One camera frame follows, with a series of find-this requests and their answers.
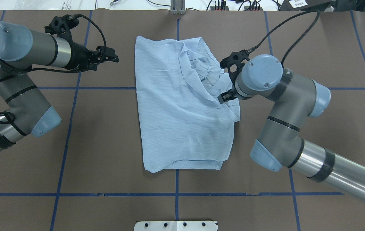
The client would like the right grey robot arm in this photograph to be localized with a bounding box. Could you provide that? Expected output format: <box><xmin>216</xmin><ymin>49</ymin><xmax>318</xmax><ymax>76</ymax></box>
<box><xmin>218</xmin><ymin>51</ymin><xmax>365</xmax><ymax>203</ymax></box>

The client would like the grey aluminium frame post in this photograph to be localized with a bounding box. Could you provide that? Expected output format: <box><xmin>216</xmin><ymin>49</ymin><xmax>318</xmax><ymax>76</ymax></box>
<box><xmin>170</xmin><ymin>0</ymin><xmax>186</xmax><ymax>15</ymax></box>

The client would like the black power strip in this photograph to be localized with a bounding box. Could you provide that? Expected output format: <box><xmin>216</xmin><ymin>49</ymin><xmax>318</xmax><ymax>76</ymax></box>
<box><xmin>206</xmin><ymin>0</ymin><xmax>263</xmax><ymax>11</ymax></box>

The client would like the black box with label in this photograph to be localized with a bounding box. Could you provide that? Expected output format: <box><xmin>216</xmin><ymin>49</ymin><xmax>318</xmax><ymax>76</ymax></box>
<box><xmin>279</xmin><ymin>0</ymin><xmax>337</xmax><ymax>12</ymax></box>

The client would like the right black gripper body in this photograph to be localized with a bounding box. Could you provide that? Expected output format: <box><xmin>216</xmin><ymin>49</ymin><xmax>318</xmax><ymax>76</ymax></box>
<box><xmin>225</xmin><ymin>87</ymin><xmax>240</xmax><ymax>100</ymax></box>

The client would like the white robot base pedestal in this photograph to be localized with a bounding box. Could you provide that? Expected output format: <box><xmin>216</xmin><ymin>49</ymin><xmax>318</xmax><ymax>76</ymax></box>
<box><xmin>134</xmin><ymin>220</ymin><xmax>219</xmax><ymax>231</ymax></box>

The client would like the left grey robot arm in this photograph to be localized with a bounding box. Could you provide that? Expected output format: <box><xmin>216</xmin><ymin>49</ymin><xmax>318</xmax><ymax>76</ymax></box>
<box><xmin>0</xmin><ymin>14</ymin><xmax>119</xmax><ymax>152</ymax></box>

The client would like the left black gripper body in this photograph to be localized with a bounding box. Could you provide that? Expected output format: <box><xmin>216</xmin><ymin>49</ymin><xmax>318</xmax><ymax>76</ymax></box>
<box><xmin>71</xmin><ymin>42</ymin><xmax>104</xmax><ymax>71</ymax></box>

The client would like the light blue button shirt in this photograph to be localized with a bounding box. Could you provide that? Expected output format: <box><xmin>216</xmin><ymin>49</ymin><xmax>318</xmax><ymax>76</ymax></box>
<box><xmin>135</xmin><ymin>36</ymin><xmax>240</xmax><ymax>174</ymax></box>

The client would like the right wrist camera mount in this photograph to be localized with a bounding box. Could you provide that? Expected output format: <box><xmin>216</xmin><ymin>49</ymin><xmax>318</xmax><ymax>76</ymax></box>
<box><xmin>220</xmin><ymin>50</ymin><xmax>250</xmax><ymax>85</ymax></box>

